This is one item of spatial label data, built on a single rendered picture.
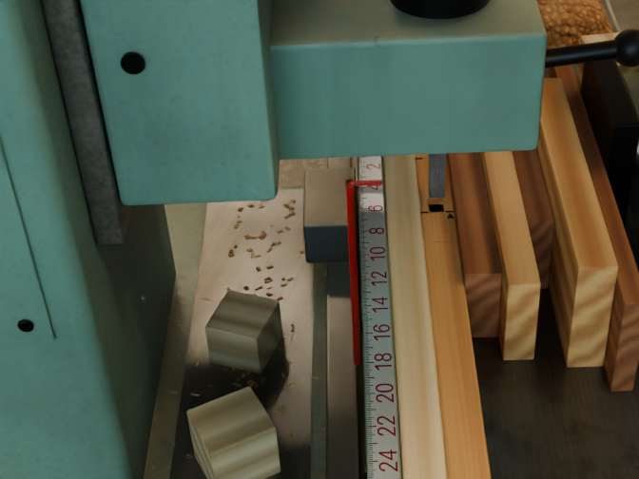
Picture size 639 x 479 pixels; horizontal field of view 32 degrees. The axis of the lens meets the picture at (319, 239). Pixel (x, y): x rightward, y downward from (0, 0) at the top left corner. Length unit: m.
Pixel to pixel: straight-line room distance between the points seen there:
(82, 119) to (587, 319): 0.27
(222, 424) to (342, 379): 0.10
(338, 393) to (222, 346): 0.09
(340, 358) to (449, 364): 0.19
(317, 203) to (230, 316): 0.12
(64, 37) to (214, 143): 0.09
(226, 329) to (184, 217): 0.18
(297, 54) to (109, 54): 0.09
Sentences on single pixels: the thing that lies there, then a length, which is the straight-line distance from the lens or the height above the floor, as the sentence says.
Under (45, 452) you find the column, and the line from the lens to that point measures 0.66.
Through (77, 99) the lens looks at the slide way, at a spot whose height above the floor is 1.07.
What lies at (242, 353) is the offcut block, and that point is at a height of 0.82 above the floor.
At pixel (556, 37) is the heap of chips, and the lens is 0.89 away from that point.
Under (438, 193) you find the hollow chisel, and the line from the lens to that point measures 0.65.
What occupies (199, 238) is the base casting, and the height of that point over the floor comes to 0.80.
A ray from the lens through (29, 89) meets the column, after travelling 0.50.
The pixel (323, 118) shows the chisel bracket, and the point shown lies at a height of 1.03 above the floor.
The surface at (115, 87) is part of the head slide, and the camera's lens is 0.54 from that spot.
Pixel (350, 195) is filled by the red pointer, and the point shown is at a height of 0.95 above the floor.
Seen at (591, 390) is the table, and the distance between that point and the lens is 0.61.
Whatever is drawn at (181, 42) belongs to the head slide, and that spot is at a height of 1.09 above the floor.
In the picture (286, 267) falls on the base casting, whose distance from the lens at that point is 0.84.
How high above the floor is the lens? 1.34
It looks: 39 degrees down
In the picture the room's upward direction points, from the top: 4 degrees counter-clockwise
